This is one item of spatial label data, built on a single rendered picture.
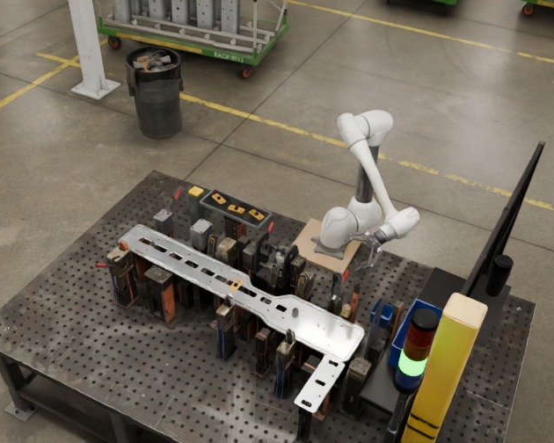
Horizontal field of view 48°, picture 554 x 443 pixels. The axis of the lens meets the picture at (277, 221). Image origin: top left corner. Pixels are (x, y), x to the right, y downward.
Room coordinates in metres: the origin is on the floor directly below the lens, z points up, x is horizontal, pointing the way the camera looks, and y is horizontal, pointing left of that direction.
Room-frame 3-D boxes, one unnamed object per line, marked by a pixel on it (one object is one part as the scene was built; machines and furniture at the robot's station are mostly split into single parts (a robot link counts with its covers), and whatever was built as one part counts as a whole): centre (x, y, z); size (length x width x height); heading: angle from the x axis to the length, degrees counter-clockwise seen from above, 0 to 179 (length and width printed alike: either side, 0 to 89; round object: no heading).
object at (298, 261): (2.15, -0.11, 0.91); 0.07 x 0.05 x 0.42; 150
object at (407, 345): (1.01, -0.38, 1.97); 0.07 x 0.07 x 0.06
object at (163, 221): (2.51, 0.62, 0.88); 0.11 x 0.10 x 0.36; 150
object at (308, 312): (2.08, 0.21, 1.00); 1.38 x 0.22 x 0.02; 60
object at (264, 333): (1.79, 0.04, 0.84); 0.11 x 0.08 x 0.29; 150
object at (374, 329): (1.70, -0.44, 1.17); 0.12 x 0.01 x 0.34; 150
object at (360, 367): (1.59, -0.39, 0.88); 0.08 x 0.08 x 0.36; 60
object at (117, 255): (2.21, 0.79, 0.88); 0.15 x 0.11 x 0.36; 150
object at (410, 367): (1.01, -0.38, 1.90); 0.07 x 0.07 x 0.06
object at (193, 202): (2.61, 0.45, 0.92); 0.08 x 0.08 x 0.44; 60
